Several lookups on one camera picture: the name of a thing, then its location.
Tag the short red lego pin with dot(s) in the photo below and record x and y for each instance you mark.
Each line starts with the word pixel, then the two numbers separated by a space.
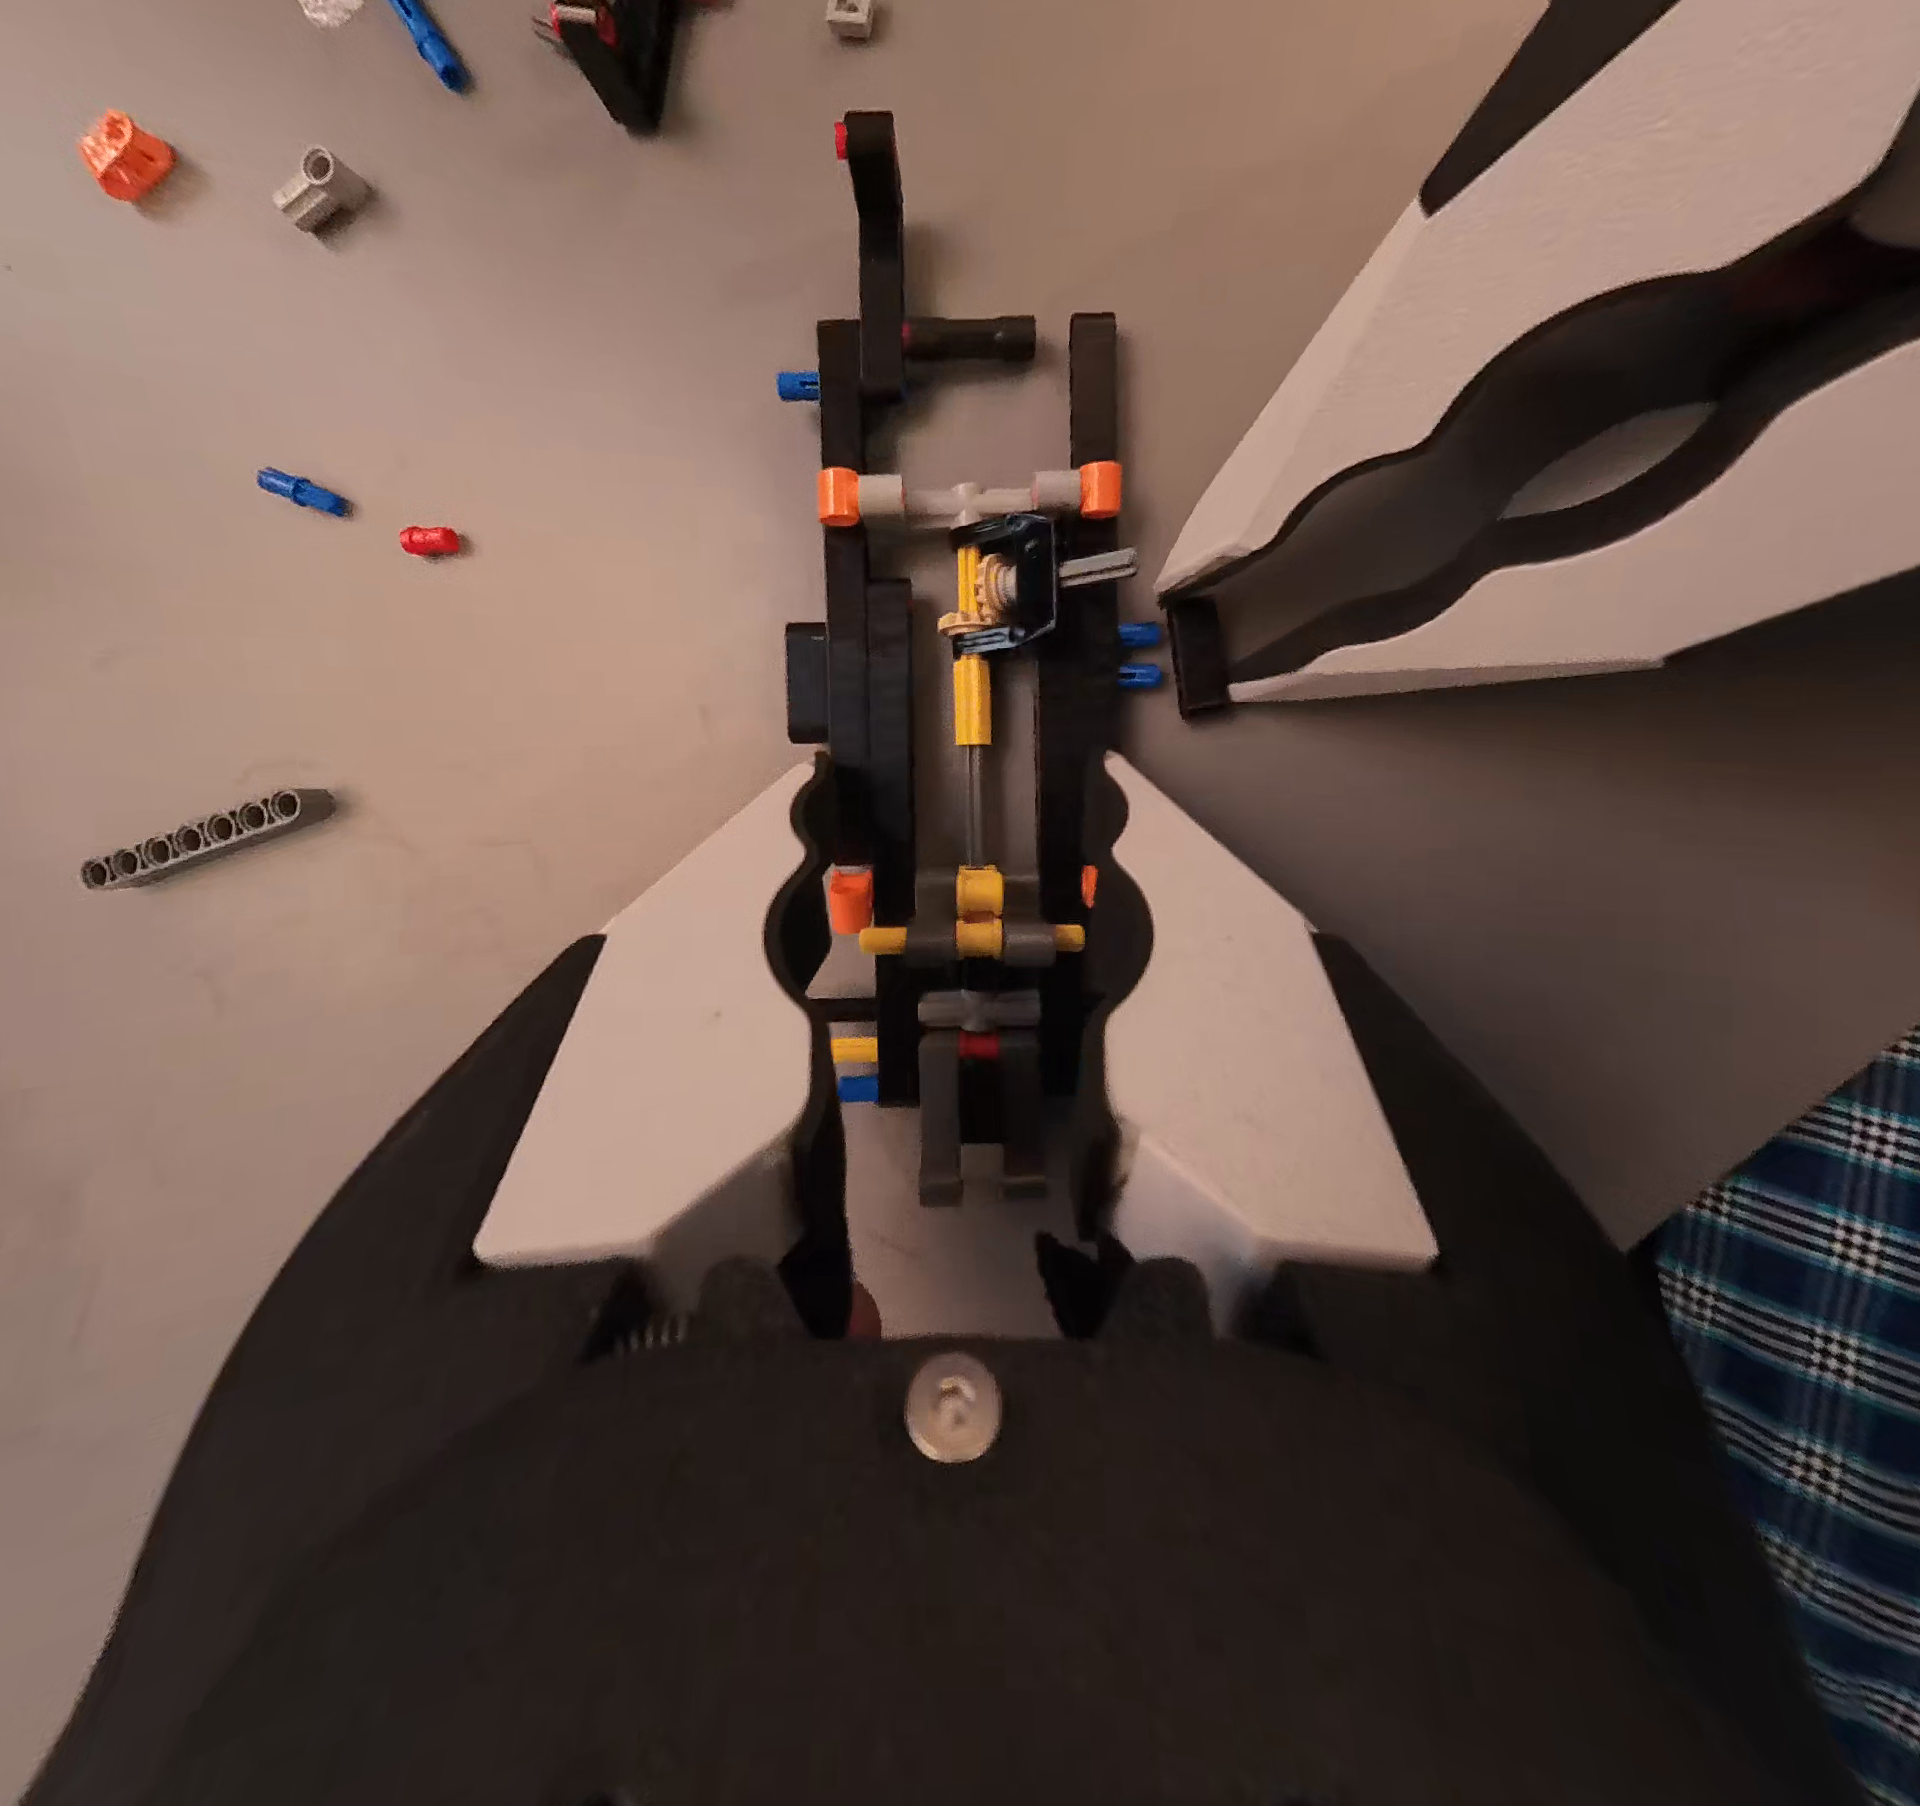
pixel 427 541

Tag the black lego chassis model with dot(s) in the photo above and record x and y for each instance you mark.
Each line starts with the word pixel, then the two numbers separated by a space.
pixel 862 667

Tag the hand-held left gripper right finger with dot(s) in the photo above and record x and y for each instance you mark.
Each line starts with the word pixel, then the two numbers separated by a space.
pixel 1260 1086

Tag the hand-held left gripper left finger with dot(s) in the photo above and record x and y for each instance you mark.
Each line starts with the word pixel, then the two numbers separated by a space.
pixel 661 1086

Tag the short black lego beam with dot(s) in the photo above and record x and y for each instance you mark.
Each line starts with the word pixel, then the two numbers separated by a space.
pixel 1198 659

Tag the light grey lego connector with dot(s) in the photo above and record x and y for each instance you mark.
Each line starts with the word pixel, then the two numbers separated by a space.
pixel 318 188

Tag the grey lego beam with holes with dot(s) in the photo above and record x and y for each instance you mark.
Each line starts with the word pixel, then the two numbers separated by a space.
pixel 210 839

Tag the person's plaid shirt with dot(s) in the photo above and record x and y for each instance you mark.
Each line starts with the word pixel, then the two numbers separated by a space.
pixel 1815 1386

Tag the orange lego connector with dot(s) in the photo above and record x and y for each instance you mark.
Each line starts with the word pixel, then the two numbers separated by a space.
pixel 129 156

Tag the small black lego bracket assembly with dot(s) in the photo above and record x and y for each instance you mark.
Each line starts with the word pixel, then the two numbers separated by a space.
pixel 638 21

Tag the short blue lego pin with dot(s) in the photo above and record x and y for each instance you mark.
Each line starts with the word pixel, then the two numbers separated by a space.
pixel 300 490

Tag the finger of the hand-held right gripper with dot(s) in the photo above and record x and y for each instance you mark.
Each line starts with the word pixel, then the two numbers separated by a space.
pixel 1621 169
pixel 1770 516

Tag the long blue lego pin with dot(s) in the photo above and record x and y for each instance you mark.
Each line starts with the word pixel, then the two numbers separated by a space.
pixel 423 27

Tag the small grey square lego piece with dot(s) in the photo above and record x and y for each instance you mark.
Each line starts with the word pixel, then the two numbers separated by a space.
pixel 849 7

